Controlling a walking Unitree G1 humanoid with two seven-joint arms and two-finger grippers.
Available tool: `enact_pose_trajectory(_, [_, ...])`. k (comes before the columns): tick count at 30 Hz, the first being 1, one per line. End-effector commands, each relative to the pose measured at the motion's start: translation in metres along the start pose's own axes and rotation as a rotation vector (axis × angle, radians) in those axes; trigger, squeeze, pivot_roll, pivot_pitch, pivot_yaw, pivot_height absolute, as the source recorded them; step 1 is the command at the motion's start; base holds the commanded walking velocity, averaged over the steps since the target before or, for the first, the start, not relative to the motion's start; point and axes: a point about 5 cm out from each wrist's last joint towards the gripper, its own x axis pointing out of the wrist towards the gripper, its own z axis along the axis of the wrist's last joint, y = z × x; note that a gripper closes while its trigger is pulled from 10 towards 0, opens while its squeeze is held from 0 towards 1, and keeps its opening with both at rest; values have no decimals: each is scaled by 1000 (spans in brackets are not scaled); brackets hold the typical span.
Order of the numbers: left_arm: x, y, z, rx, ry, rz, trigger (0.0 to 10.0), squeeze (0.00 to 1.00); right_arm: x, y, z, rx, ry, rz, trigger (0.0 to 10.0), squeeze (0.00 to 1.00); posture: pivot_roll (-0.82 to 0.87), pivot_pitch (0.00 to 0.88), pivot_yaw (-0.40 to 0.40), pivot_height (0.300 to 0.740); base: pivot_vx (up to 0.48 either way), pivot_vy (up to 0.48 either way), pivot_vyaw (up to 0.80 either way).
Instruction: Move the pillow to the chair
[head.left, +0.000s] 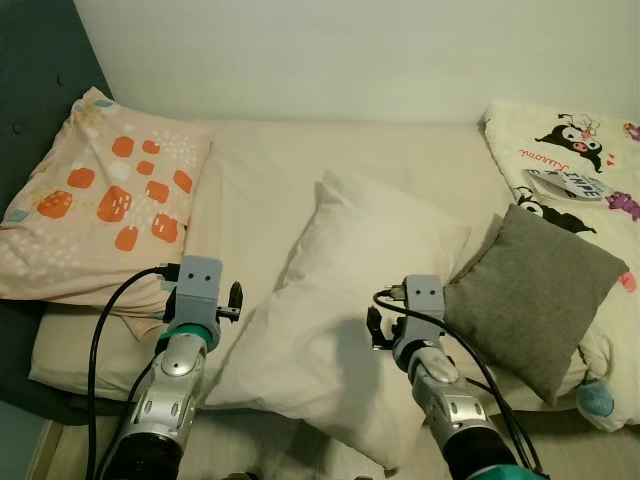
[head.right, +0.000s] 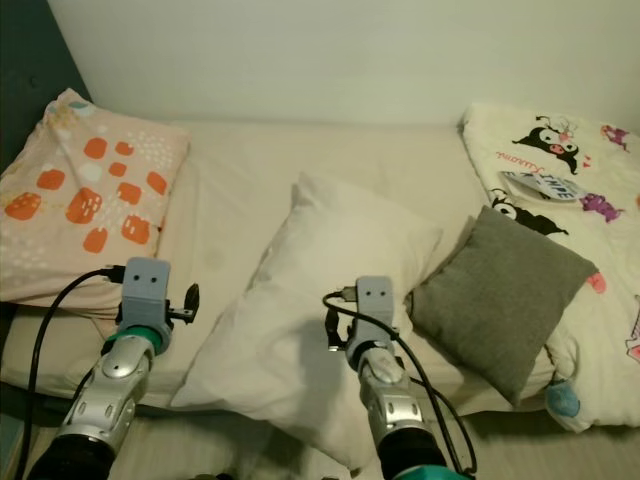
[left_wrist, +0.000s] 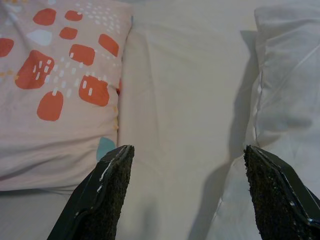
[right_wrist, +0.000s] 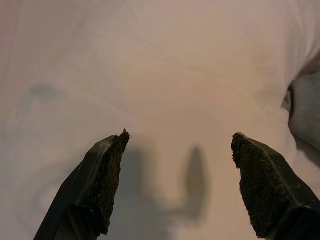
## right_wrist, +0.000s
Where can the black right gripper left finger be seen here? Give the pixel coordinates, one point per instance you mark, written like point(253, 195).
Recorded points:
point(85, 190)

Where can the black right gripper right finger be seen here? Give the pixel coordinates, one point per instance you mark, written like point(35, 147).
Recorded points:
point(265, 190)

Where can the cartoon print cream pillow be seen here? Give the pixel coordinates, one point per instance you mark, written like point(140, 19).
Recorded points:
point(160, 75)

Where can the grey knit fabric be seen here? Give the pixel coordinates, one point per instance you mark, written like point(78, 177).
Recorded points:
point(306, 110)

